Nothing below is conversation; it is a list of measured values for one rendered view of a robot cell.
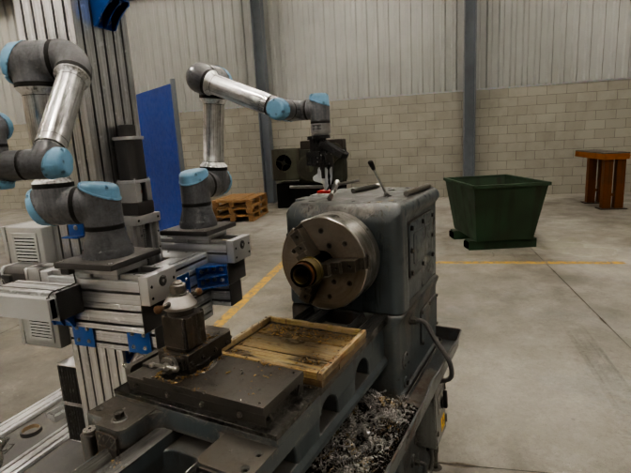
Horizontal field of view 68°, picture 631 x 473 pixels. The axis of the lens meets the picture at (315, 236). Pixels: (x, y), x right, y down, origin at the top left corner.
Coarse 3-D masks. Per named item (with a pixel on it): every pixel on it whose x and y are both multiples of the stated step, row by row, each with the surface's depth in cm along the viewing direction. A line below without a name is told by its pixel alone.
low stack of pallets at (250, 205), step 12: (264, 192) 1021; (216, 204) 925; (228, 204) 920; (240, 204) 954; (252, 204) 923; (264, 204) 1019; (216, 216) 930; (228, 216) 923; (240, 216) 919; (252, 216) 915
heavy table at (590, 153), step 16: (592, 160) 898; (608, 160) 822; (624, 160) 817; (592, 176) 904; (608, 176) 827; (624, 176) 822; (592, 192) 910; (608, 192) 833; (608, 208) 833; (624, 208) 827
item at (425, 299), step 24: (432, 288) 204; (336, 312) 173; (360, 312) 169; (408, 312) 170; (432, 312) 204; (384, 336) 166; (408, 336) 176; (408, 360) 177; (384, 384) 170; (408, 384) 174; (408, 456) 191
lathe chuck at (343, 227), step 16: (304, 224) 155; (320, 224) 152; (336, 224) 149; (352, 224) 152; (288, 240) 159; (320, 240) 153; (336, 240) 150; (352, 240) 148; (368, 240) 152; (288, 256) 160; (320, 256) 163; (336, 256) 151; (352, 256) 149; (368, 256) 150; (288, 272) 161; (368, 272) 149; (320, 288) 157; (336, 288) 154; (352, 288) 151; (320, 304) 158; (336, 304) 155
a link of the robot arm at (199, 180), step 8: (200, 168) 192; (184, 176) 184; (192, 176) 184; (200, 176) 185; (208, 176) 191; (184, 184) 185; (192, 184) 184; (200, 184) 186; (208, 184) 190; (216, 184) 194; (184, 192) 186; (192, 192) 185; (200, 192) 186; (208, 192) 190; (184, 200) 187; (192, 200) 186; (200, 200) 186; (208, 200) 190
